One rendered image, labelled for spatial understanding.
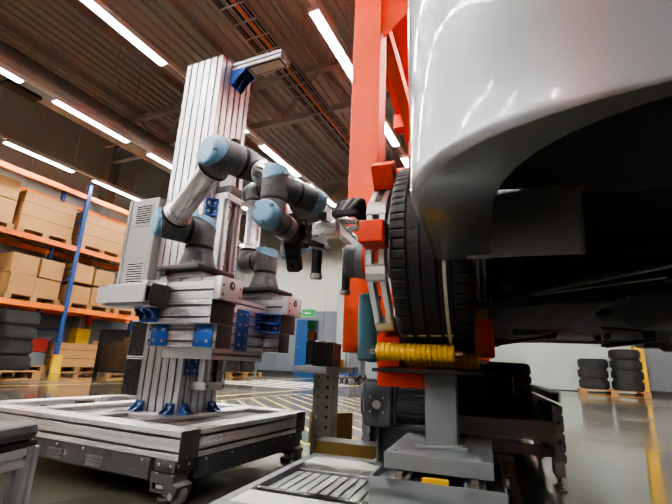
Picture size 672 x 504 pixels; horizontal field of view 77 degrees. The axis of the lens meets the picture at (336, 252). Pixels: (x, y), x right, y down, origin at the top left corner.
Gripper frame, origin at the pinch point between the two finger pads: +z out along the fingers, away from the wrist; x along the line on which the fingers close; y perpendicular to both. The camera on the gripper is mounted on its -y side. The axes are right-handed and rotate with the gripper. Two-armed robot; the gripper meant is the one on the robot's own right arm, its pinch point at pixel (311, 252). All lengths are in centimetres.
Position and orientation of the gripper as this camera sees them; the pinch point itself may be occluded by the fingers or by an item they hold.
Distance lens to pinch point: 144.1
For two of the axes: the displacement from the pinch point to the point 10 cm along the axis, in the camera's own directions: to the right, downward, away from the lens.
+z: 3.2, 2.6, 9.1
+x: -9.5, 0.5, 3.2
